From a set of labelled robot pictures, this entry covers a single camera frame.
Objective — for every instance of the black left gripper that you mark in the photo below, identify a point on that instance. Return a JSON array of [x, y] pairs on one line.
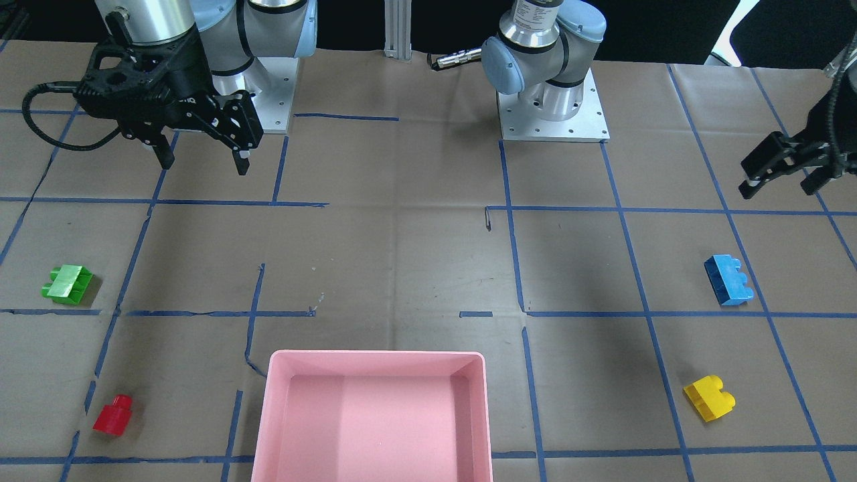
[[781, 154]]

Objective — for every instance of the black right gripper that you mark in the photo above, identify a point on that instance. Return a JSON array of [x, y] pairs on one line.
[[188, 80]]

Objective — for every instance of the blue toy block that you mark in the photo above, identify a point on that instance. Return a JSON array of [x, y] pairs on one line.
[[729, 284]]

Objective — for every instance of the green toy block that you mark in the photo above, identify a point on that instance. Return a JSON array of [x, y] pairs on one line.
[[68, 284]]

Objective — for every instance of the yellow toy block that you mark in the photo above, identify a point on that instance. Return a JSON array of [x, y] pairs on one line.
[[709, 399]]

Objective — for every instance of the red toy block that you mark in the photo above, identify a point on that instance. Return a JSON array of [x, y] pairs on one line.
[[114, 418]]

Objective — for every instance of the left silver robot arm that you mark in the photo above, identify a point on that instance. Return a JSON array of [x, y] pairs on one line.
[[543, 49]]

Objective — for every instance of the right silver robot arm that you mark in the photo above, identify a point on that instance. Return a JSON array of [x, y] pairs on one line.
[[228, 29]]

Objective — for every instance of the pink plastic box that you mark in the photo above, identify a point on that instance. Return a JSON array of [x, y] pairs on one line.
[[342, 415]]

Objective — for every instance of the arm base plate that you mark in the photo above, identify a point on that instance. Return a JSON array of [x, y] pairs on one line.
[[550, 113], [270, 81]]

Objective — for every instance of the aluminium frame post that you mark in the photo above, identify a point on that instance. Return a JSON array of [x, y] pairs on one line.
[[397, 30]]

